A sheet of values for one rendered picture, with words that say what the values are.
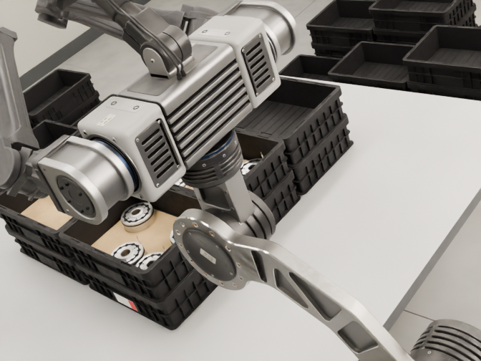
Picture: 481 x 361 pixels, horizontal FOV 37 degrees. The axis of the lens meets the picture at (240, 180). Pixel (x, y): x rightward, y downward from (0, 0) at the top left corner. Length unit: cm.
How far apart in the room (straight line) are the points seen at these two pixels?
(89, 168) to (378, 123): 148
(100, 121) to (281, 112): 129
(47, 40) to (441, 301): 388
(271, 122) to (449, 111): 59
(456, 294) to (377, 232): 82
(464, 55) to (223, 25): 193
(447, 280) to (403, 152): 71
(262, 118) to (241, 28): 110
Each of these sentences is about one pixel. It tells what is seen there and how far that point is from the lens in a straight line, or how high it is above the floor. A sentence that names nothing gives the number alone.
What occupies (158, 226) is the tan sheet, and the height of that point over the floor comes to 83.
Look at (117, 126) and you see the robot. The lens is 123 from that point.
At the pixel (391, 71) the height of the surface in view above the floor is 38.
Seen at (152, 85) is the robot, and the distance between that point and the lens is 131.
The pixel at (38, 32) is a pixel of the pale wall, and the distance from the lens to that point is 574.
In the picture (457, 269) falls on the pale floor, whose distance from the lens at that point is 293.
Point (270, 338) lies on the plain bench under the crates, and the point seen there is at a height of 70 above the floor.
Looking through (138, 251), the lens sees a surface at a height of 86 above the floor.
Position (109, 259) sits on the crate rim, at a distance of 197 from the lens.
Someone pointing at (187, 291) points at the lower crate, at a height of 77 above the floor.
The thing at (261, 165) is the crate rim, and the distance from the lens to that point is 208.
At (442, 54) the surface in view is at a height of 49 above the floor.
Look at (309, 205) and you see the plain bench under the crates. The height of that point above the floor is 70.
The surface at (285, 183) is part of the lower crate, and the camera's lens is 218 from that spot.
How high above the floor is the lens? 208
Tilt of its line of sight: 34 degrees down
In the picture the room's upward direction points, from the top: 20 degrees counter-clockwise
